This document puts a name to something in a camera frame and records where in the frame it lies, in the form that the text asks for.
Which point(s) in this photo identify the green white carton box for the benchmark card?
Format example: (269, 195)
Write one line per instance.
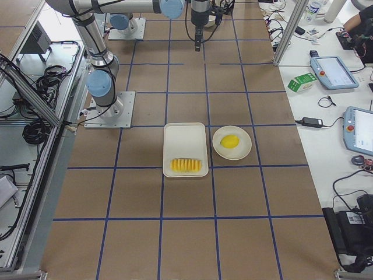
(302, 82)

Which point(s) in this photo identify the clear plastic water bottle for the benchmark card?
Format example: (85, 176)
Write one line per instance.
(312, 10)

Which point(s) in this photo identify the white cylinder cup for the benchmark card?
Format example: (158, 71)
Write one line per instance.
(333, 11)

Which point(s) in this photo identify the person in black shirt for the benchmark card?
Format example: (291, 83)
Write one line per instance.
(356, 27)

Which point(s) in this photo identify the aluminium frame post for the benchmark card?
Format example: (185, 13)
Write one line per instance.
(293, 21)

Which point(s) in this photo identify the sliced yellow mango toy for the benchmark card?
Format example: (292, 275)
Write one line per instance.
(186, 165)

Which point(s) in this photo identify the blue teach pendant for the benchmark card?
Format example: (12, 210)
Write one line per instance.
(332, 73)
(357, 130)

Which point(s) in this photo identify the grey box unit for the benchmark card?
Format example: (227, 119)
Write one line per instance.
(38, 43)

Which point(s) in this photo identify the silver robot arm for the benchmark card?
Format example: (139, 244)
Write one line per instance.
(101, 82)
(164, 29)

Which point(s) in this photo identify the small black round device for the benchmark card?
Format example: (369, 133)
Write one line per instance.
(358, 160)

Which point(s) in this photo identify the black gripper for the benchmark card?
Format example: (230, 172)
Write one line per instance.
(198, 16)

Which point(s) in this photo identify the black power adapter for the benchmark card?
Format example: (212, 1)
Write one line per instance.
(312, 122)

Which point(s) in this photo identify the lower blue teach pendant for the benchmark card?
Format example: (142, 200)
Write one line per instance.
(357, 130)

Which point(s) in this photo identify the upper blue teach pendant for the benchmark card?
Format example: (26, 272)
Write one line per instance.
(332, 73)

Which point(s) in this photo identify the white rectangular tray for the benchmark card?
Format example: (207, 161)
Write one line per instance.
(184, 140)

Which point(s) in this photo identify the yellow lemon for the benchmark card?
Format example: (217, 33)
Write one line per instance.
(230, 141)

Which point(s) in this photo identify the white round bowl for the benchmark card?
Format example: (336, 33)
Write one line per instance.
(241, 151)

